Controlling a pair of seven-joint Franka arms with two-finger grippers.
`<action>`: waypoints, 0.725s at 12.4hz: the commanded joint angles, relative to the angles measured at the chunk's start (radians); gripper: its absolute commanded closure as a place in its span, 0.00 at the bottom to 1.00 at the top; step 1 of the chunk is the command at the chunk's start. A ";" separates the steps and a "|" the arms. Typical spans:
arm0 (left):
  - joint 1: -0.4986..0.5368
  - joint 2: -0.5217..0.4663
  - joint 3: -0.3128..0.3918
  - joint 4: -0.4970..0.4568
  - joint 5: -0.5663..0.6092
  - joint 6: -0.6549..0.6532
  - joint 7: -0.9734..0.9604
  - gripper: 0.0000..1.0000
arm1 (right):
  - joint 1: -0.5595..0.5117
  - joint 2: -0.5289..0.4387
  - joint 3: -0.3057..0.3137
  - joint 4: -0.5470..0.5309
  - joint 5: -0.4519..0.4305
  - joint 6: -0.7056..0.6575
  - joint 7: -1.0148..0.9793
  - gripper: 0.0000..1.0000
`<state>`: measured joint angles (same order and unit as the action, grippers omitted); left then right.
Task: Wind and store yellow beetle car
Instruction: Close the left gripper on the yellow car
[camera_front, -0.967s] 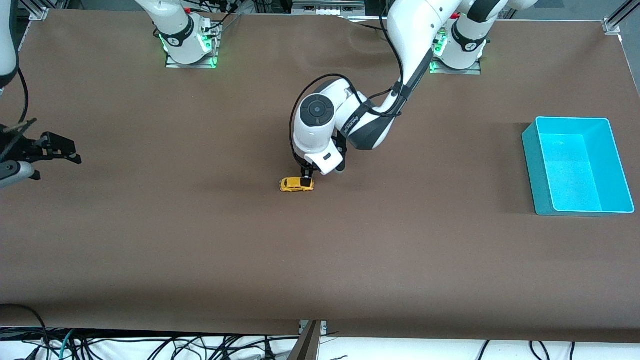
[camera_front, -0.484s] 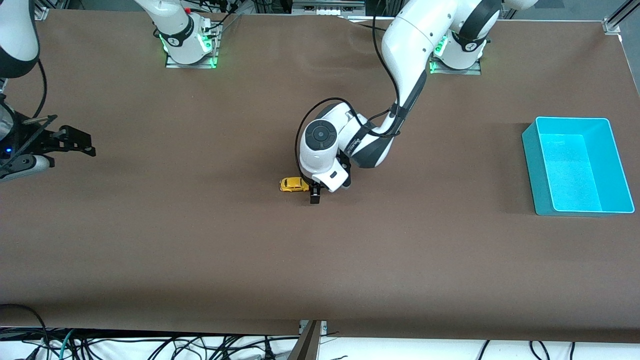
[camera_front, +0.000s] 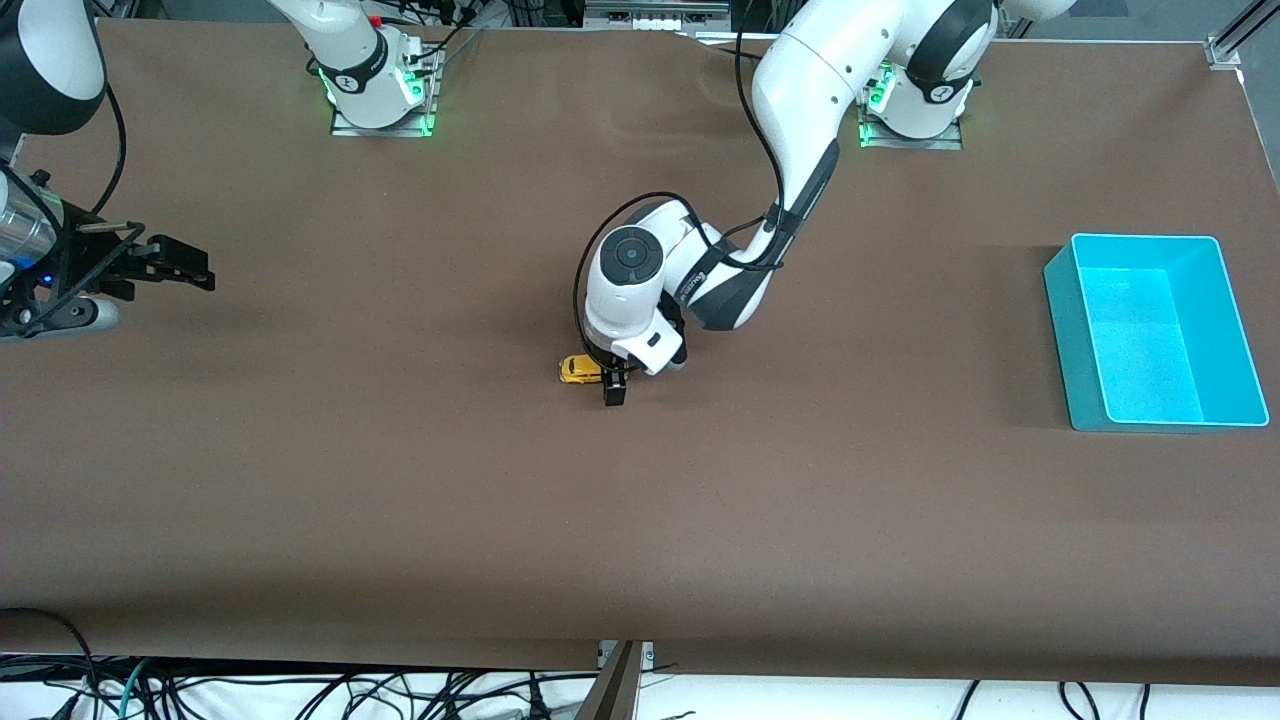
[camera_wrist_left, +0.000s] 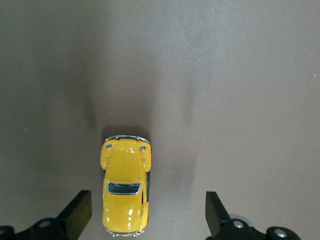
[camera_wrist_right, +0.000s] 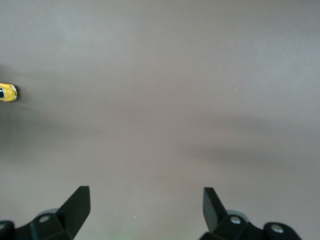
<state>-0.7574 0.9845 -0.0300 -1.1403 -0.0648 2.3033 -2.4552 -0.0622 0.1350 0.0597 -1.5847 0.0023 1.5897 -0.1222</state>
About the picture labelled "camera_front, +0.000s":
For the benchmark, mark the aluminium support profile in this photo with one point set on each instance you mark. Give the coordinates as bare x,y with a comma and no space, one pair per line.
615,692

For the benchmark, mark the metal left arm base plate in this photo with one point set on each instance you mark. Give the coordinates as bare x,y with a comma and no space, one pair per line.
950,144

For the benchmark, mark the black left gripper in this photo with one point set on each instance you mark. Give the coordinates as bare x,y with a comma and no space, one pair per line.
614,386

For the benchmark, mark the yellow beetle toy car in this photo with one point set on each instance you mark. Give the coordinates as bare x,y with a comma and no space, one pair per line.
577,369

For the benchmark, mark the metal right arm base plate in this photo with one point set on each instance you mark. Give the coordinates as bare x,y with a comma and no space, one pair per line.
345,129

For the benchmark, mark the teal plastic bin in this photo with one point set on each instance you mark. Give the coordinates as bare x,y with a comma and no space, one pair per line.
1150,340

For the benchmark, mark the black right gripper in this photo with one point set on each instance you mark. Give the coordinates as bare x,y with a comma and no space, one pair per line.
103,262

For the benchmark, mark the brown table cover sheet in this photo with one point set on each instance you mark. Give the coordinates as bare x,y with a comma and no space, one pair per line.
400,450

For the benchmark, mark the aluminium frame corner profile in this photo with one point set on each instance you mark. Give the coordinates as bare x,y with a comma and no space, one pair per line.
1235,40

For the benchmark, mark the grey metal rack equipment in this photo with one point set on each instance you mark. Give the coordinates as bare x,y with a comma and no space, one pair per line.
655,14

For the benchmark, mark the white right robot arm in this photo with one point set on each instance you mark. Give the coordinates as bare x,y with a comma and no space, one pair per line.
45,60

